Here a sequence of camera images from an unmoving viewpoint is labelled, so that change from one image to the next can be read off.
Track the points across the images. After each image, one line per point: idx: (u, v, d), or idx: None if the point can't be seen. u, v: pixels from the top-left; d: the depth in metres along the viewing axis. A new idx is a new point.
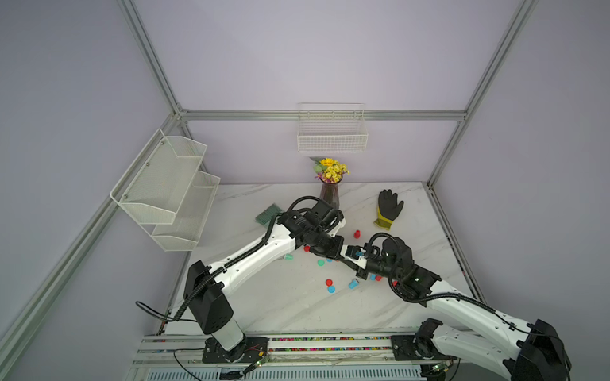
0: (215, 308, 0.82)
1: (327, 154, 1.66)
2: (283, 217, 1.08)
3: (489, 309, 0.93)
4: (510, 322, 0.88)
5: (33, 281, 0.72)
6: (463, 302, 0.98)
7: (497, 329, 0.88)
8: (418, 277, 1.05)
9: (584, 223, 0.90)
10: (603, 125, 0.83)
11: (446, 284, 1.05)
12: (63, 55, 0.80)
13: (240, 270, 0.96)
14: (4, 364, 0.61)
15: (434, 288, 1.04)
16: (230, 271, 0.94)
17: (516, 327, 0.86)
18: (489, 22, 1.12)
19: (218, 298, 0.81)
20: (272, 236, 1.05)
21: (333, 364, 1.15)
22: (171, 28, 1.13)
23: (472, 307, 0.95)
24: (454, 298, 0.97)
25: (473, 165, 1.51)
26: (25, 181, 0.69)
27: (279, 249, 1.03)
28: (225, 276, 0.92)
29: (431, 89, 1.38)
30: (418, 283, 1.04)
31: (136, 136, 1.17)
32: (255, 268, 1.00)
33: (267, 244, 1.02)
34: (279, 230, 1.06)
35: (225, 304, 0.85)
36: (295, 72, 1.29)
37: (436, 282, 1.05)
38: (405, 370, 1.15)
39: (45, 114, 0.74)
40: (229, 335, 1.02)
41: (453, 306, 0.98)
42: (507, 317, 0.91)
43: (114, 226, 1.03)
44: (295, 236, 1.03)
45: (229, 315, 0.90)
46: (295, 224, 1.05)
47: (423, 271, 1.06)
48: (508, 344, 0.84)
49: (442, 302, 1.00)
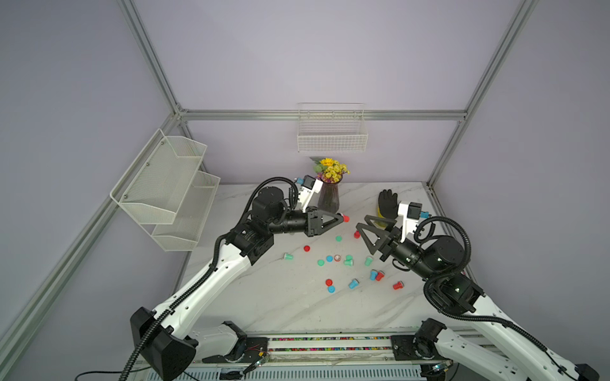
0: (169, 356, 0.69)
1: (327, 154, 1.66)
2: (232, 236, 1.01)
3: (540, 345, 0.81)
4: (559, 364, 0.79)
5: (34, 281, 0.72)
6: (510, 331, 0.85)
7: (546, 369, 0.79)
8: (458, 287, 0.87)
9: (584, 222, 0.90)
10: (603, 125, 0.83)
11: (489, 300, 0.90)
12: (63, 55, 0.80)
13: (191, 306, 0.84)
14: (4, 364, 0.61)
15: (476, 305, 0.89)
16: (179, 310, 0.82)
17: (566, 371, 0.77)
18: (490, 21, 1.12)
19: (168, 344, 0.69)
20: (221, 260, 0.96)
21: (333, 364, 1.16)
22: (171, 28, 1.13)
23: (519, 338, 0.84)
24: (503, 325, 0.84)
25: (473, 165, 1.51)
26: (25, 180, 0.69)
27: (232, 272, 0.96)
28: (173, 319, 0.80)
29: (431, 89, 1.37)
30: (458, 296, 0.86)
31: (136, 136, 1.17)
32: (207, 298, 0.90)
33: (217, 271, 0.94)
34: (227, 252, 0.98)
35: (182, 347, 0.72)
36: (294, 72, 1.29)
37: (478, 297, 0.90)
38: (405, 370, 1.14)
39: (44, 114, 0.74)
40: (218, 347, 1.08)
41: (498, 332, 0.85)
42: (554, 353, 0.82)
43: (113, 226, 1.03)
44: (245, 254, 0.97)
45: (191, 353, 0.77)
46: (245, 240, 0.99)
47: (468, 282, 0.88)
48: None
49: (486, 325, 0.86)
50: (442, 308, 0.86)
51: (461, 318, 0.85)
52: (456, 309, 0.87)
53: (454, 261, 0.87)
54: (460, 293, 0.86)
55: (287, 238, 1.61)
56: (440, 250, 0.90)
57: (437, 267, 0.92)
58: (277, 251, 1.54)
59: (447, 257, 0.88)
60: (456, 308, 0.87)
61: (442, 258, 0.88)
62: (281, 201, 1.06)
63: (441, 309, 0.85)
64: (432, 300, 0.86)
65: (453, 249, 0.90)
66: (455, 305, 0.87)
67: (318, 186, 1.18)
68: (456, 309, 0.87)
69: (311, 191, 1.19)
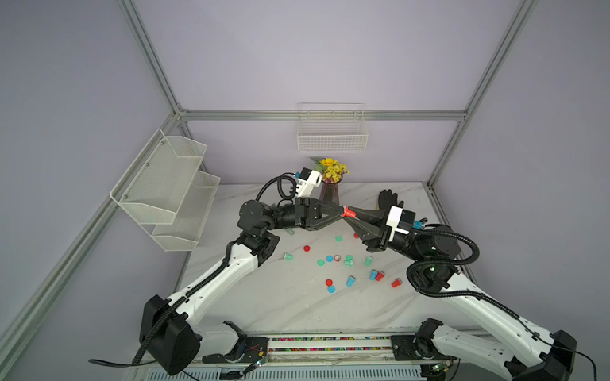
0: (182, 340, 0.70)
1: (327, 154, 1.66)
2: (241, 236, 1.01)
3: (512, 313, 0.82)
4: (533, 331, 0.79)
5: (34, 281, 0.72)
6: (484, 302, 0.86)
7: (519, 336, 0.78)
8: (434, 267, 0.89)
9: (584, 222, 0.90)
10: (601, 124, 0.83)
11: (464, 277, 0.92)
12: (63, 55, 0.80)
13: (204, 297, 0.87)
14: (4, 364, 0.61)
15: (451, 281, 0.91)
16: (194, 299, 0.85)
17: (540, 337, 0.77)
18: (491, 21, 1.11)
19: (183, 329, 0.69)
20: (233, 257, 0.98)
21: (333, 363, 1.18)
22: (171, 28, 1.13)
23: (492, 308, 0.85)
24: (473, 296, 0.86)
25: (473, 165, 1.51)
26: (26, 181, 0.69)
27: (241, 270, 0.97)
28: (188, 306, 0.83)
29: (431, 89, 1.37)
30: (434, 275, 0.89)
31: (135, 136, 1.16)
32: (218, 292, 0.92)
33: (229, 267, 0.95)
34: (238, 250, 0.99)
35: (193, 335, 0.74)
36: (294, 71, 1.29)
37: (453, 275, 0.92)
38: (405, 370, 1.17)
39: (44, 115, 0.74)
40: (218, 345, 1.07)
41: (472, 305, 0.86)
42: (530, 322, 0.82)
43: (113, 227, 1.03)
44: (256, 254, 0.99)
45: (196, 348, 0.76)
46: (255, 241, 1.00)
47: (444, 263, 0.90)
48: (530, 355, 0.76)
49: (460, 300, 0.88)
50: (419, 288, 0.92)
51: (435, 296, 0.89)
52: (433, 288, 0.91)
53: (448, 252, 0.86)
54: (435, 272, 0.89)
55: (287, 239, 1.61)
56: (436, 240, 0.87)
57: (427, 253, 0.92)
58: (277, 252, 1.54)
59: (441, 247, 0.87)
60: (432, 287, 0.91)
61: (438, 247, 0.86)
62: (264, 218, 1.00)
63: (418, 288, 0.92)
64: (411, 281, 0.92)
65: (447, 239, 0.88)
66: (431, 285, 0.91)
67: (313, 177, 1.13)
68: (434, 289, 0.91)
69: (307, 182, 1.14)
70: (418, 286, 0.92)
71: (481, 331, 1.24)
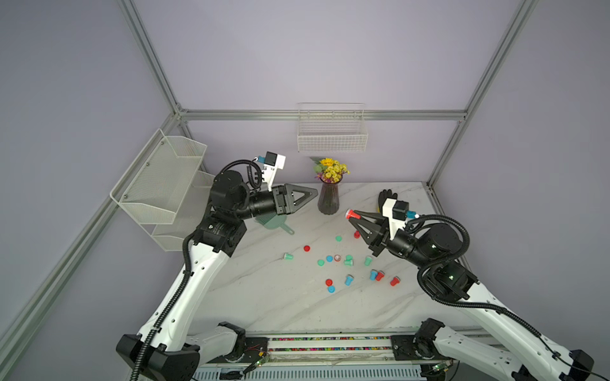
0: (172, 366, 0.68)
1: (327, 154, 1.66)
2: (199, 233, 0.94)
3: (534, 331, 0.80)
4: (554, 350, 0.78)
5: (35, 281, 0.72)
6: (503, 317, 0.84)
7: (539, 355, 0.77)
8: (452, 275, 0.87)
9: (584, 222, 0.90)
10: (602, 124, 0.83)
11: (484, 287, 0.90)
12: (63, 55, 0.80)
13: (177, 319, 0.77)
14: (4, 364, 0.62)
15: (470, 291, 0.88)
16: (165, 326, 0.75)
17: (561, 357, 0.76)
18: (491, 21, 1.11)
19: (167, 358, 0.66)
20: (195, 263, 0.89)
21: (333, 363, 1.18)
22: (171, 28, 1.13)
23: (512, 324, 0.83)
24: (495, 310, 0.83)
25: (473, 165, 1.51)
26: (27, 182, 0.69)
27: (210, 271, 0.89)
28: (162, 336, 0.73)
29: (432, 88, 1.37)
30: (453, 283, 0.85)
31: (136, 136, 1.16)
32: (192, 305, 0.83)
33: (194, 275, 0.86)
34: (200, 252, 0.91)
35: (183, 353, 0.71)
36: (294, 71, 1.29)
37: (472, 285, 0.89)
38: (405, 370, 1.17)
39: (44, 115, 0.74)
40: (221, 348, 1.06)
41: (492, 320, 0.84)
42: (549, 340, 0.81)
43: (113, 227, 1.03)
44: (219, 248, 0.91)
45: (197, 355, 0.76)
46: (215, 234, 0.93)
47: (462, 270, 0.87)
48: (548, 373, 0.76)
49: (478, 312, 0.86)
50: (435, 295, 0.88)
51: (453, 305, 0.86)
52: (449, 296, 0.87)
53: (449, 248, 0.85)
54: (453, 281, 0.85)
55: (287, 238, 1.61)
56: (434, 236, 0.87)
57: (432, 254, 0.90)
58: (277, 251, 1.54)
59: (441, 244, 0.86)
60: (449, 294, 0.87)
61: (438, 244, 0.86)
62: (241, 184, 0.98)
63: (434, 295, 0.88)
64: (425, 288, 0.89)
65: (446, 236, 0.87)
66: (449, 292, 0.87)
67: (280, 162, 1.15)
68: (450, 297, 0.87)
69: (276, 167, 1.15)
70: (434, 294, 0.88)
71: (480, 332, 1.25)
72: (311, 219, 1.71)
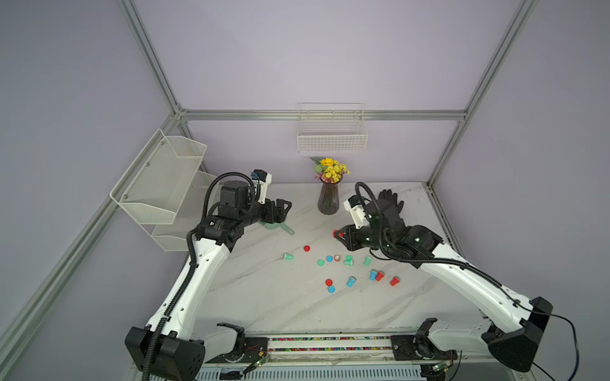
0: (183, 355, 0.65)
1: (327, 154, 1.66)
2: (201, 228, 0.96)
3: (495, 282, 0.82)
4: (514, 298, 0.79)
5: (34, 281, 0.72)
6: (468, 272, 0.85)
7: (501, 304, 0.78)
8: (418, 237, 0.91)
9: (584, 222, 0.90)
10: (603, 124, 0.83)
11: (449, 247, 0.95)
12: (63, 55, 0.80)
13: (186, 307, 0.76)
14: (4, 363, 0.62)
15: (436, 250, 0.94)
16: (175, 314, 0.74)
17: (521, 304, 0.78)
18: (490, 21, 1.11)
19: (178, 346, 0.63)
20: (199, 255, 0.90)
21: (333, 363, 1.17)
22: (171, 27, 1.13)
23: (476, 278, 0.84)
24: (458, 266, 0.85)
25: (473, 165, 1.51)
26: (26, 181, 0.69)
27: (214, 264, 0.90)
28: (171, 325, 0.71)
29: (432, 88, 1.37)
30: (418, 244, 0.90)
31: (136, 136, 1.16)
32: (198, 298, 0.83)
33: (199, 267, 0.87)
34: (203, 246, 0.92)
35: (191, 343, 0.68)
36: (294, 71, 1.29)
37: (438, 244, 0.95)
38: (405, 370, 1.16)
39: (44, 114, 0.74)
40: (221, 345, 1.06)
41: (456, 275, 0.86)
42: (511, 290, 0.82)
43: (113, 227, 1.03)
44: (221, 240, 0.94)
45: (202, 348, 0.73)
46: (217, 229, 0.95)
47: (426, 232, 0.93)
48: (509, 321, 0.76)
49: (443, 269, 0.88)
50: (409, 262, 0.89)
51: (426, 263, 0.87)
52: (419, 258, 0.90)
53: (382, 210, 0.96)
54: (419, 242, 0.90)
55: (287, 238, 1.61)
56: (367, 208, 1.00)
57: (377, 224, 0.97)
58: (277, 252, 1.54)
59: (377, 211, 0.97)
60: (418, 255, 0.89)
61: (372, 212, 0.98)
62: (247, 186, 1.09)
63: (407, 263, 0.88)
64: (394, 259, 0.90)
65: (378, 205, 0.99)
66: (416, 252, 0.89)
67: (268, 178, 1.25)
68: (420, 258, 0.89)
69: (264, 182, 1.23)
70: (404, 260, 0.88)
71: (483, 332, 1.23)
72: (311, 219, 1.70)
